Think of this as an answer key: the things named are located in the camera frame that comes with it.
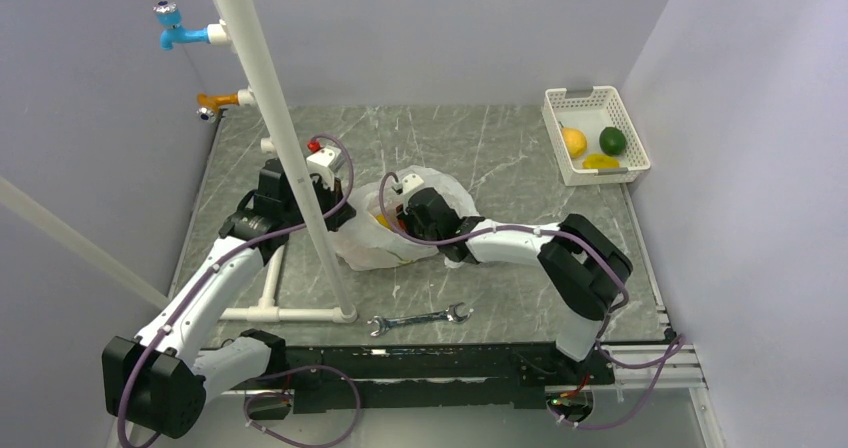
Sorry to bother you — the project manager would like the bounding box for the white perforated plastic basket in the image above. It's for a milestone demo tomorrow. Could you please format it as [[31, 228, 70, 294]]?
[[542, 86, 651, 186]]

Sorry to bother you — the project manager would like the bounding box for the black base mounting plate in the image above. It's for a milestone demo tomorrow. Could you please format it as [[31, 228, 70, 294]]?
[[237, 342, 615, 414]]

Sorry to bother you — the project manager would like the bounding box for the silver open-end wrench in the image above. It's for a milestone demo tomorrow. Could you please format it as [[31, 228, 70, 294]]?
[[367, 302, 474, 337]]

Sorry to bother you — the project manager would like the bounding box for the green fake lime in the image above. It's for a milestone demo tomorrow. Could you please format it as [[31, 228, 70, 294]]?
[[598, 126, 627, 157]]

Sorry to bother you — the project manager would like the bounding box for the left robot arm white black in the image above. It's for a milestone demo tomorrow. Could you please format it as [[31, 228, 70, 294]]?
[[101, 159, 304, 439]]

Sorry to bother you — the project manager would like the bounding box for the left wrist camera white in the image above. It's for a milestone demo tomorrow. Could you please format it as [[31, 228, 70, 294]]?
[[305, 140, 346, 191]]

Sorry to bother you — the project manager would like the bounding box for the translucent white plastic bag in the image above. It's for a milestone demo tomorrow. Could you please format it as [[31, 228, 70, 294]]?
[[329, 165, 479, 271]]

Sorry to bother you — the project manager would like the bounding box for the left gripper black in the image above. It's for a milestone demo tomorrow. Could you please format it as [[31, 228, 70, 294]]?
[[284, 173, 356, 232]]

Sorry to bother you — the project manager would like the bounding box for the small yellow fake fruit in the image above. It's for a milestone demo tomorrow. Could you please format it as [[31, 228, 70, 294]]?
[[375, 214, 391, 229]]

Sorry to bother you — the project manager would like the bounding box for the yellow fake mango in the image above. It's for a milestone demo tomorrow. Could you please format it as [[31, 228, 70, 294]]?
[[582, 153, 621, 170]]

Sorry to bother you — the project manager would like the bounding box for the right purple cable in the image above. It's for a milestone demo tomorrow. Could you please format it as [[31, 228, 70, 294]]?
[[378, 171, 685, 432]]

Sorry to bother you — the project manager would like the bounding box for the white PVC pipe frame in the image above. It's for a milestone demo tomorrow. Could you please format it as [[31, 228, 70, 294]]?
[[1, 0, 358, 324]]

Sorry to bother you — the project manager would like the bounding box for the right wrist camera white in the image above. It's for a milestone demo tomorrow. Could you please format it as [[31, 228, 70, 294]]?
[[393, 173, 426, 195]]

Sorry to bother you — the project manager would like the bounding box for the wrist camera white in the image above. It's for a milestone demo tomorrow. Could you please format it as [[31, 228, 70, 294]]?
[[305, 140, 346, 191], [393, 173, 426, 195]]

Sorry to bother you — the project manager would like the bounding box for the blue plastic faucet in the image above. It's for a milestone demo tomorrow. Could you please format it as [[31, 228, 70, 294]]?
[[153, 0, 210, 51]]

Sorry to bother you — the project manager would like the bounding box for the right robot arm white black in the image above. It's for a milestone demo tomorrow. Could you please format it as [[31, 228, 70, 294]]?
[[394, 187, 633, 383]]

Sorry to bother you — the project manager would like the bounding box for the aluminium rail frame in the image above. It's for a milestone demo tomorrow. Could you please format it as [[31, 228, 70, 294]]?
[[105, 345, 727, 448]]

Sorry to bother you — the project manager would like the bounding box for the orange plastic faucet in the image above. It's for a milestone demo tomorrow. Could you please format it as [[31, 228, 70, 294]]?
[[196, 93, 240, 123]]

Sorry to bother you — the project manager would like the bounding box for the purple cable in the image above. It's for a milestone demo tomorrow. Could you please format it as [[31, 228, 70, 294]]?
[[378, 171, 685, 432], [117, 133, 362, 448]]

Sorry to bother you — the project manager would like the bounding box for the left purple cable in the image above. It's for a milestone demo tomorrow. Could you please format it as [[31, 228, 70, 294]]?
[[117, 133, 362, 448]]

